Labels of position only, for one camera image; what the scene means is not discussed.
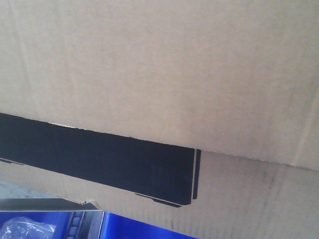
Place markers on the brown cardboard box black print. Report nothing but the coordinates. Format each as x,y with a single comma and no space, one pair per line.
198,116

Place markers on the middle blue plastic bin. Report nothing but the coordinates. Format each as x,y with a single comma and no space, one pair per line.
118,227

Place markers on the blue plastic bin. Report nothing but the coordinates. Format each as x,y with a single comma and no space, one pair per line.
60,219
118,227

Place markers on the left metal roller track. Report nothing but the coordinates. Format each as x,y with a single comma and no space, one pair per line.
85,225

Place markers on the left blue plastic bin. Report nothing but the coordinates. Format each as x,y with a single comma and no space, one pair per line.
60,219

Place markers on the clear plastic bag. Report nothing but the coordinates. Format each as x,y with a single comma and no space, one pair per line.
25,228

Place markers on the metal shelf front rail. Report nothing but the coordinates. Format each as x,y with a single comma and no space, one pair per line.
43,204

